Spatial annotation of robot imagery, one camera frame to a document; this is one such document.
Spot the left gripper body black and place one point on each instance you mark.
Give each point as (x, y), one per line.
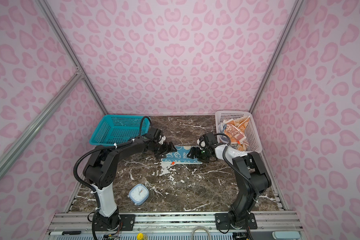
(160, 149)

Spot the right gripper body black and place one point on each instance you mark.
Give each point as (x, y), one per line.
(203, 154)

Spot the blue bunny pattern towel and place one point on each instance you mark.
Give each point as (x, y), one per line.
(180, 157)

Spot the teal plastic basket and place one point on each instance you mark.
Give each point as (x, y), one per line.
(118, 129)

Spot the white plastic basket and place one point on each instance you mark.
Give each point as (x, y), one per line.
(250, 132)

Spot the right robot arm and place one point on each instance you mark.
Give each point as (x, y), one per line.
(252, 180)

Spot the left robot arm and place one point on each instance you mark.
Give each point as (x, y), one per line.
(97, 170)

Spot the orange white towel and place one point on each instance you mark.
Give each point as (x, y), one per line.
(235, 129)

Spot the light blue alarm clock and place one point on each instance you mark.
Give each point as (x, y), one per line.
(139, 194)

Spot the clear tube loop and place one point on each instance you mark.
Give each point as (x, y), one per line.
(201, 232)

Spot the yellow cap object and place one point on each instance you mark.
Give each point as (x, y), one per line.
(142, 236)

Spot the white grey device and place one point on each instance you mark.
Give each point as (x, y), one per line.
(286, 235)

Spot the black white marker pen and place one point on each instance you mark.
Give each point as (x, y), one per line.
(64, 233)

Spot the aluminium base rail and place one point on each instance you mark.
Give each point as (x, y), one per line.
(174, 226)

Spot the diagonal aluminium frame bar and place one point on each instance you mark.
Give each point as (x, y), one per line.
(17, 148)

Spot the right aluminium corner post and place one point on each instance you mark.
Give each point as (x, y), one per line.
(292, 19)

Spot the aluminium corner frame post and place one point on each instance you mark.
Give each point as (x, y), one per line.
(67, 46)

